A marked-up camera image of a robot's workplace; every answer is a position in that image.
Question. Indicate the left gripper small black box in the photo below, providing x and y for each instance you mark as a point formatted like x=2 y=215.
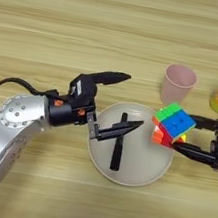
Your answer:
x=83 y=91

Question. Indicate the round white plate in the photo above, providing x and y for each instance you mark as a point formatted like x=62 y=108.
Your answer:
x=139 y=160

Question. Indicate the black marker pen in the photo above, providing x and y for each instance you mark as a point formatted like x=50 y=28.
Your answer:
x=117 y=153

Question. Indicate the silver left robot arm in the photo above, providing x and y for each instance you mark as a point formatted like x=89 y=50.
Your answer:
x=4 y=136

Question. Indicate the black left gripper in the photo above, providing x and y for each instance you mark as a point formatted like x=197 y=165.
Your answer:
x=63 y=113

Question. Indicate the pink plastic cup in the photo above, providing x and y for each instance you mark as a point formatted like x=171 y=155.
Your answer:
x=175 y=89

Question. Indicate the colourful puzzle cube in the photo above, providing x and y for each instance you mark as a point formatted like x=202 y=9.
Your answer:
x=176 y=124

